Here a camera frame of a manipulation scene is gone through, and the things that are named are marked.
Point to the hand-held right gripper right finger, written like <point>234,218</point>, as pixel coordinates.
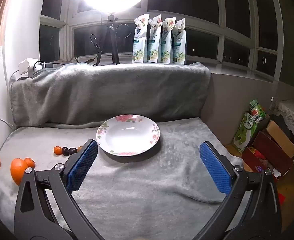
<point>215,170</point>

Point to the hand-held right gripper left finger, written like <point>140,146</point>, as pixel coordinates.
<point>83,165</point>

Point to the dark plum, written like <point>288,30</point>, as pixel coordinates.
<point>66,151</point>
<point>73,151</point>

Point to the small tangerine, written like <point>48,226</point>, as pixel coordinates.
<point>30,163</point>
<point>58,150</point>

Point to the white floral plate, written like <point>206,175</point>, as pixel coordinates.
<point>127,137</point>

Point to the large smooth orange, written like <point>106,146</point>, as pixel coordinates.
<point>18,171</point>

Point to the large green printed carton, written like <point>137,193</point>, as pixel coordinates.
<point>246,132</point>

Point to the dark red box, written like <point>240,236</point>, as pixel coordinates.
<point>269,152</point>

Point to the brown cardboard box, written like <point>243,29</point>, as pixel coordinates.
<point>281,140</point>

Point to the small green printed box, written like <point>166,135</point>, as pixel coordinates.
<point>257,110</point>

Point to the grey fleece blanket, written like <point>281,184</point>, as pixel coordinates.
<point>137,92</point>

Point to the white lace cloth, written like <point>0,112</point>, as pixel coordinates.
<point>292,120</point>

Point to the white power strip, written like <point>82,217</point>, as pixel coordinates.
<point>24,66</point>

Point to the white floral refill pouch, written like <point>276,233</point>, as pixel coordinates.
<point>140,42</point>
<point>180,45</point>
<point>154,42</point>
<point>167,43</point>

